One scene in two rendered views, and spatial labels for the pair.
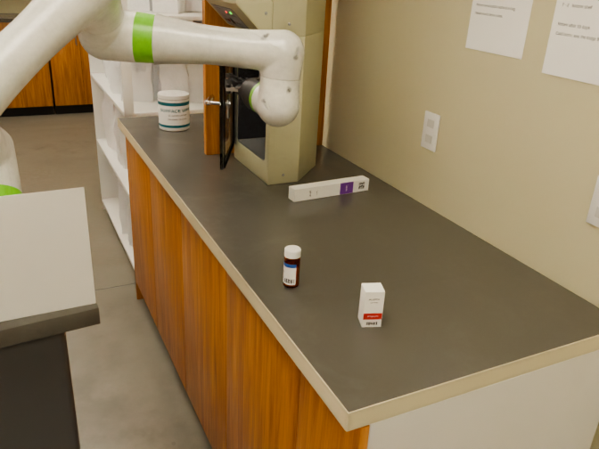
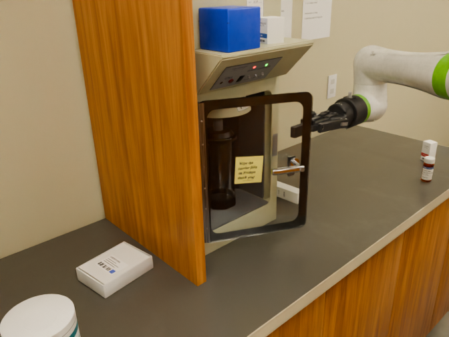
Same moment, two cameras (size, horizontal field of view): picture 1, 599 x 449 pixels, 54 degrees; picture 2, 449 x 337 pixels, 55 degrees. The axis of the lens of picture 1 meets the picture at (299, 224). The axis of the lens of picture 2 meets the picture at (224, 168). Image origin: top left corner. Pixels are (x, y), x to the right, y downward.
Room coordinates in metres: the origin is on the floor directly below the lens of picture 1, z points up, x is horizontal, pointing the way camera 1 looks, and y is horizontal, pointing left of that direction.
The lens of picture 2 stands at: (2.29, 1.26, 1.65)
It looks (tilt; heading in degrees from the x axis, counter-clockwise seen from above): 23 degrees down; 256
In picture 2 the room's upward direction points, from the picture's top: 2 degrees counter-clockwise
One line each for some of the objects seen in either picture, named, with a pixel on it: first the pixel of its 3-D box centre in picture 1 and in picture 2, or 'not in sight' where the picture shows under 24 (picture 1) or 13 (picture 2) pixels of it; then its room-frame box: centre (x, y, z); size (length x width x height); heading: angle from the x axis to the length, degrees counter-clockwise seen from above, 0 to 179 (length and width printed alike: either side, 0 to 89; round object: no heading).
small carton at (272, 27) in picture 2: not in sight; (270, 29); (1.89, 0.21, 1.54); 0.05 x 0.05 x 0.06; 15
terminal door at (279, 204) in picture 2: (226, 99); (256, 170); (1.95, 0.26, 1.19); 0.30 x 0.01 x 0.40; 0
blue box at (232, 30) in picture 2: not in sight; (229, 28); (2.01, 0.27, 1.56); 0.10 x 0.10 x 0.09; 27
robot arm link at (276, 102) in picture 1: (275, 101); (366, 103); (1.51, 0.08, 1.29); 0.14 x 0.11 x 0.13; 27
